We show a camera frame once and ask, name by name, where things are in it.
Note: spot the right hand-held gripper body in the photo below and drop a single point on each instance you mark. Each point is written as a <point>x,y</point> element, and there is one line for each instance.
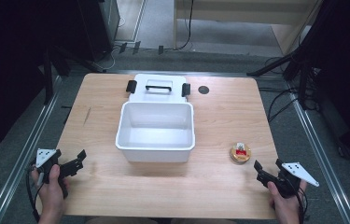
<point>291,183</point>

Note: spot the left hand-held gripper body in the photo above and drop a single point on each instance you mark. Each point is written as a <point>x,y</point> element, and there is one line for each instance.
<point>45,157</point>

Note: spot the white plastic storage box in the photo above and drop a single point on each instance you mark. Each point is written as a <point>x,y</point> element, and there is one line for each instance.
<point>155,137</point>

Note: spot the person's right hand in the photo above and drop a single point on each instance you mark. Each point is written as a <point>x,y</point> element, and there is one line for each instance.
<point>284,205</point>

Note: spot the person's left hand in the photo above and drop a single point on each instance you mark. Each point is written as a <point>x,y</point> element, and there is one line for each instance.
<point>51,194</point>

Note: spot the black tripod stand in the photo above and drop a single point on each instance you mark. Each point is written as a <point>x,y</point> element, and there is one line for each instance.
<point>48,77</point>
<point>300,62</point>

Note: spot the black round table grommet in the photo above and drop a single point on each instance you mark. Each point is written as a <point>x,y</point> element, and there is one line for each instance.
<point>203,90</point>

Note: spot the dark curtain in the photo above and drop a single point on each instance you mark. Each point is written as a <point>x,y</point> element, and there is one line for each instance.
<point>347,77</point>
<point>7,62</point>

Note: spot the black tape strip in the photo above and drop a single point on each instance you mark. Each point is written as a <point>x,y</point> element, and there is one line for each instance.
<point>136,47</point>
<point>160,49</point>
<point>123,47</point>

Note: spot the dark cabinet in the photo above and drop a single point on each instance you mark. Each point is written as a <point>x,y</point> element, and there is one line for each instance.
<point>99,28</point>

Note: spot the light wooden furniture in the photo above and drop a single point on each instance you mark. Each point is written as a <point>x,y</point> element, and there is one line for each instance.
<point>241,9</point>

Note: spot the metal floor rail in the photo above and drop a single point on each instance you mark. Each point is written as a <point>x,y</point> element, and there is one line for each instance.
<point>322,155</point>
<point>23,155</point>

